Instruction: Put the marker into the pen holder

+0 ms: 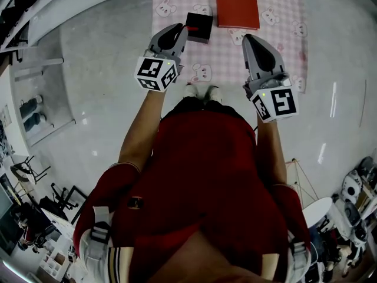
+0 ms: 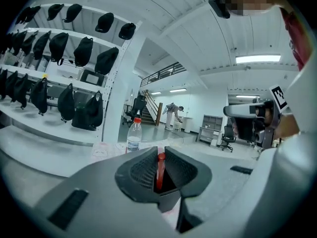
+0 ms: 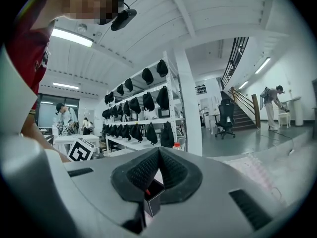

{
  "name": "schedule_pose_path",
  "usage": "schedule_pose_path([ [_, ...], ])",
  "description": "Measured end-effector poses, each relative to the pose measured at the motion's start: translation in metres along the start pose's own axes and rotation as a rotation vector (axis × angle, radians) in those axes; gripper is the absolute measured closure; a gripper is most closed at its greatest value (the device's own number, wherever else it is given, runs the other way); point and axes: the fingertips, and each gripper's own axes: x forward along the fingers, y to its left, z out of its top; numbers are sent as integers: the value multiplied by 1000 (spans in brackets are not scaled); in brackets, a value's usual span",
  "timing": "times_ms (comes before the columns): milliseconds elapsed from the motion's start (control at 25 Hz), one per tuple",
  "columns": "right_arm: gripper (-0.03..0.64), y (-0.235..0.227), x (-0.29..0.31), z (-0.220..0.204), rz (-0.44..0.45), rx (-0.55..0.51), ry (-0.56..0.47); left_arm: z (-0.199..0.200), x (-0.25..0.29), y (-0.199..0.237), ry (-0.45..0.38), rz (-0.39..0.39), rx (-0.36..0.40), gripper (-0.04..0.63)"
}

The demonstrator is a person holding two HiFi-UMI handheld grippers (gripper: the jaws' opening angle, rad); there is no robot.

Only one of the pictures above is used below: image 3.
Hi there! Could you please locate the white pillar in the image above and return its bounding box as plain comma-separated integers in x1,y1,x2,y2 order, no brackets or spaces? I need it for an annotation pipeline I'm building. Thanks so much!
172,46,203,156

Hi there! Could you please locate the row of black bags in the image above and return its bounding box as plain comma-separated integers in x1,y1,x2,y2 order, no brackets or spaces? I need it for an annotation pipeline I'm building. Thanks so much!
101,59,175,148

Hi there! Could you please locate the black box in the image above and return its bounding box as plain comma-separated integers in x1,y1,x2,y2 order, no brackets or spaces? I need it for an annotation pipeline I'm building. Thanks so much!
143,178,166,218

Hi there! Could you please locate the white work table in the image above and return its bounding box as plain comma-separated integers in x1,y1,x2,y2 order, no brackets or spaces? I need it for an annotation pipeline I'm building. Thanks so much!
53,133,100,156

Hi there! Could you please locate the wooden staircase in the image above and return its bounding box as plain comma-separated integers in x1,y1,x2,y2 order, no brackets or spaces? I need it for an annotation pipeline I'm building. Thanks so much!
221,86,262,131

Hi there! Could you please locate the white pedestal stand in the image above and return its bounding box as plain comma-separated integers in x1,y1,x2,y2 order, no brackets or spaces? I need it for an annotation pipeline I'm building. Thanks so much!
281,96,305,127

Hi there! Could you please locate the floor cable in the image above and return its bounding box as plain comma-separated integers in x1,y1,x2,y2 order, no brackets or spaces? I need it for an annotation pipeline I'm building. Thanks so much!
257,129,296,156

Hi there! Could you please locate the person's red shirt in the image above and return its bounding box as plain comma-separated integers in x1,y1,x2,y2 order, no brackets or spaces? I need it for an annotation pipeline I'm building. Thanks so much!
4,0,56,115

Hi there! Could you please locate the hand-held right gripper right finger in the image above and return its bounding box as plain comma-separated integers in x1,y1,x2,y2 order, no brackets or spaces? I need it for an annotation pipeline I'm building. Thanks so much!
146,147,295,238

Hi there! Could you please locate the black office chair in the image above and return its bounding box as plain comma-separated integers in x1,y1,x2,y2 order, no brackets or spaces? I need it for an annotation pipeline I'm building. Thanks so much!
214,99,236,140

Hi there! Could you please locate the black head camera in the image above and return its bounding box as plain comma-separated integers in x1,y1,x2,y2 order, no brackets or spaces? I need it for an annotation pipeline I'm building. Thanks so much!
110,0,138,32

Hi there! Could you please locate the pink checked tablecloth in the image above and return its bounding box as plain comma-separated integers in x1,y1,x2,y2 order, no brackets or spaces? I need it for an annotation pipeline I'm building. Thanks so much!
219,152,288,208

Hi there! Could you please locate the small white chair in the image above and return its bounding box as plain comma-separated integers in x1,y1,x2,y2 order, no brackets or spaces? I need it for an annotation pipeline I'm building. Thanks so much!
278,112,292,129

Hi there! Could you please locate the person's left forearm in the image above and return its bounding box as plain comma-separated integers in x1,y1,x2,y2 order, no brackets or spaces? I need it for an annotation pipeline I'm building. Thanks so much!
20,112,72,164

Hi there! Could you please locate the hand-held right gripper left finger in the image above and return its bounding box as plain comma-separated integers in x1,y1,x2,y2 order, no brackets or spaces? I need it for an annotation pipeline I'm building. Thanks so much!
3,135,161,238

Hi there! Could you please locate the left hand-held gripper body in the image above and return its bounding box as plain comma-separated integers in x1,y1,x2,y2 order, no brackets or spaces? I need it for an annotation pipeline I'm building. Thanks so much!
66,137,97,163

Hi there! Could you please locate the white metal shelf rack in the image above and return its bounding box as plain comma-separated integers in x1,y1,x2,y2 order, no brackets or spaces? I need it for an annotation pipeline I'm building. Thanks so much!
103,50,186,155

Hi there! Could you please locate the black balcony railing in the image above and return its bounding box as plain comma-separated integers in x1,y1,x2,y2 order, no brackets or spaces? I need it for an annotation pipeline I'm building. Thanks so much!
220,36,250,91

